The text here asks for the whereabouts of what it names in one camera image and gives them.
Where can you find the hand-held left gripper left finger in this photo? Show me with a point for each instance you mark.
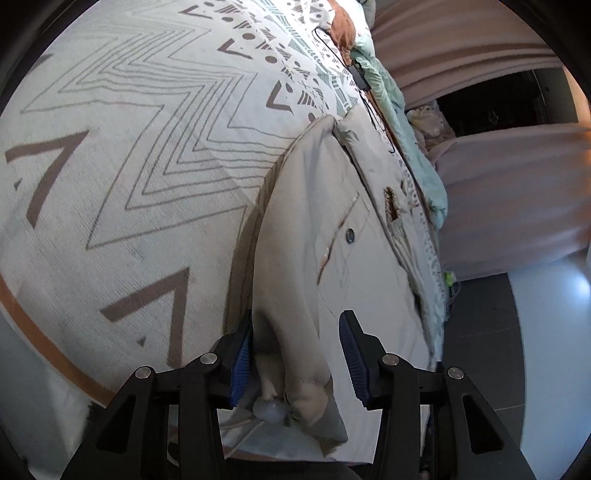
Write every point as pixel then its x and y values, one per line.
pixel 242 364

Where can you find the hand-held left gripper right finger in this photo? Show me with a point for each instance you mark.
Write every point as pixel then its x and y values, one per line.
pixel 353 360

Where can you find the beige jacket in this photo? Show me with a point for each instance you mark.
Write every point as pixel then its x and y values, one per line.
pixel 314 258

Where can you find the small green item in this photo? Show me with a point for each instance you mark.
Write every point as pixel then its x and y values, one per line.
pixel 449 278

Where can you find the pink curtain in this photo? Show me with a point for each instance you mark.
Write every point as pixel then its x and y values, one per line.
pixel 461 46
pixel 508 198

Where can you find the beige plush toy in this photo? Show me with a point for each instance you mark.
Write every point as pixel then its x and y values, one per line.
pixel 427 122

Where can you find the light green duvet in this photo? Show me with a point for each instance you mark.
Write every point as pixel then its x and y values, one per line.
pixel 392 106

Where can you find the white patterned blanket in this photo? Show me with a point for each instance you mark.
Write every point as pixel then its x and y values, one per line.
pixel 115 138

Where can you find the black charger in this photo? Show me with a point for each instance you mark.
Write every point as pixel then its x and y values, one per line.
pixel 360 76

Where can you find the orange-brown cloth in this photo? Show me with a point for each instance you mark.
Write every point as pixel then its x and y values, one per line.
pixel 344 27

